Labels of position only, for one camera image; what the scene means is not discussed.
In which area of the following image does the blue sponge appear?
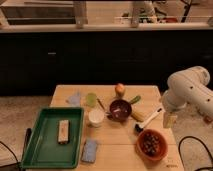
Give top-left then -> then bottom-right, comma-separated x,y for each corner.
81,139 -> 98,163

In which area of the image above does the wooden block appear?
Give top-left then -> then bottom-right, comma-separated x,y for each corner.
58,120 -> 69,144

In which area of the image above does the wooden handled spoon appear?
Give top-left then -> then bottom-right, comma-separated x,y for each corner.
97,98 -> 112,119

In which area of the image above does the orange bowl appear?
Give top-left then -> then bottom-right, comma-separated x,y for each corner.
136,129 -> 168,162

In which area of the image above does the green plastic tray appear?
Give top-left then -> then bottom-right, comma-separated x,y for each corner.
21,107 -> 84,169

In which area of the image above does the white cup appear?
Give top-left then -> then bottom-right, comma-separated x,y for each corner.
88,109 -> 105,127

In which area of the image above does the dark grape bunch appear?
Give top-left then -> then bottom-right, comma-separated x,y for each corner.
143,133 -> 160,156

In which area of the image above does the black cable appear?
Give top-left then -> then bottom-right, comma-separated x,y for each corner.
0,140 -> 23,171
178,135 -> 213,171

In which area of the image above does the light blue cloth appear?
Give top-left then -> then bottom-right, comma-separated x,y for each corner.
66,92 -> 81,107

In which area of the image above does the black cable left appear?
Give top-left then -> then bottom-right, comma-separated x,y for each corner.
0,140 -> 23,171

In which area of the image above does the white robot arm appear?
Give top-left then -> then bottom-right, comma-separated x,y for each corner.
161,66 -> 213,128

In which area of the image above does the corn cob with green husk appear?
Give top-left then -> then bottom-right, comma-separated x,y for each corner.
129,95 -> 144,122

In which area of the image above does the green cup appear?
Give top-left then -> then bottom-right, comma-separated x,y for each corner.
86,93 -> 97,107

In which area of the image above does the white handled brush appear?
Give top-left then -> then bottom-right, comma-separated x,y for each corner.
135,108 -> 162,133

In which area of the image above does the purple bowl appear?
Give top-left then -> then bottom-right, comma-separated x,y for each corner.
109,99 -> 132,122

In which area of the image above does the black cable right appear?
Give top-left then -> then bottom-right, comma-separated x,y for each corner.
178,135 -> 213,171

